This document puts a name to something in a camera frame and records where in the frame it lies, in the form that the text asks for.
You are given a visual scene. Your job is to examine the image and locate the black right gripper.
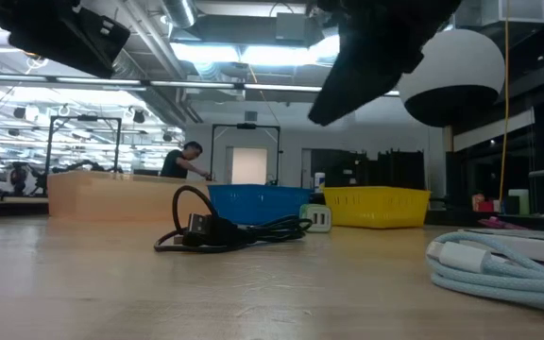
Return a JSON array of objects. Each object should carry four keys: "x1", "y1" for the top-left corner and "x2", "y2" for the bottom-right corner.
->
[{"x1": 307, "y1": 0, "x2": 465, "y2": 128}]

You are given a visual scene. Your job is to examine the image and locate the bright white door panel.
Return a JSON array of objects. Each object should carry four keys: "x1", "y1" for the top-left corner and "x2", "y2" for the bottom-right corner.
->
[{"x1": 230, "y1": 146, "x2": 268, "y2": 185}]

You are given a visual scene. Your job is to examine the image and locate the green white USB charger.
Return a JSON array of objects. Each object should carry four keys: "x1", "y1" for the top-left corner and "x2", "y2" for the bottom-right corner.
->
[{"x1": 299, "y1": 203, "x2": 333, "y2": 234}]

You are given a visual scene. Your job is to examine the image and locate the person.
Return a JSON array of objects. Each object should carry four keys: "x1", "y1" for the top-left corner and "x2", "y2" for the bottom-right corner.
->
[
  {"x1": 9, "y1": 161, "x2": 28, "y2": 196},
  {"x1": 160, "y1": 140, "x2": 212, "y2": 180}
]

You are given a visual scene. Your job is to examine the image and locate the yellow plastic basket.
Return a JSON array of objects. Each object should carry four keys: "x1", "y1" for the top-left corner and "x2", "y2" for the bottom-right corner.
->
[{"x1": 321, "y1": 185, "x2": 433, "y2": 230}]

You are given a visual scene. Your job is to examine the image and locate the small red box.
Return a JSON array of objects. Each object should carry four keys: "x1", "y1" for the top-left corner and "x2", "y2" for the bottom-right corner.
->
[{"x1": 472, "y1": 193, "x2": 495, "y2": 213}]

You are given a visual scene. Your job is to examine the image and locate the pale green container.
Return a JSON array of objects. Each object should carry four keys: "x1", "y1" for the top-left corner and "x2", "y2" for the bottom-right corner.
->
[{"x1": 507, "y1": 188, "x2": 531, "y2": 216}]

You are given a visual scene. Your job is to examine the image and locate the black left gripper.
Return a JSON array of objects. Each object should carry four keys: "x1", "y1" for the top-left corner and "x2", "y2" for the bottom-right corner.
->
[{"x1": 0, "y1": 0, "x2": 131, "y2": 80}]

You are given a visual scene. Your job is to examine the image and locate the blue plastic basket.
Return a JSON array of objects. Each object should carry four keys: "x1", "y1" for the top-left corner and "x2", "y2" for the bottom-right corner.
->
[{"x1": 206, "y1": 183, "x2": 314, "y2": 226}]

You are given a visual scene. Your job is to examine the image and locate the black camera rig frame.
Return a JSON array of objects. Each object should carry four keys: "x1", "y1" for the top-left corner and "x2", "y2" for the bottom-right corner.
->
[
  {"x1": 210, "y1": 123, "x2": 282, "y2": 186},
  {"x1": 44, "y1": 114, "x2": 123, "y2": 196}
]

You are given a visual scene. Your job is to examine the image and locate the black USB cable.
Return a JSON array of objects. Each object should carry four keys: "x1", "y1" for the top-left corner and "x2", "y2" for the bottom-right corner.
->
[{"x1": 153, "y1": 185, "x2": 314, "y2": 254}]

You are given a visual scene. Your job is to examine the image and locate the light blue braided cable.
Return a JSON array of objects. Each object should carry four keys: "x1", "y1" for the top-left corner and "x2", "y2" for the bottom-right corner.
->
[{"x1": 425, "y1": 230, "x2": 544, "y2": 318}]

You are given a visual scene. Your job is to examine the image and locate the yellow hanging cable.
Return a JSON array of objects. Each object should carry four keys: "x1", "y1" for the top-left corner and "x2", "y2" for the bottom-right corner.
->
[{"x1": 498, "y1": 0, "x2": 511, "y2": 204}]

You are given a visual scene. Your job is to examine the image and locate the wooden background table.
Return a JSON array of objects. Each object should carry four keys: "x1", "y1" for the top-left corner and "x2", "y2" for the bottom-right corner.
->
[{"x1": 0, "y1": 195, "x2": 49, "y2": 221}]

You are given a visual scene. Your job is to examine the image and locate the black background cabinets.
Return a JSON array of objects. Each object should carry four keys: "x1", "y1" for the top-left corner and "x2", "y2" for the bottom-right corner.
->
[{"x1": 309, "y1": 148, "x2": 427, "y2": 190}]

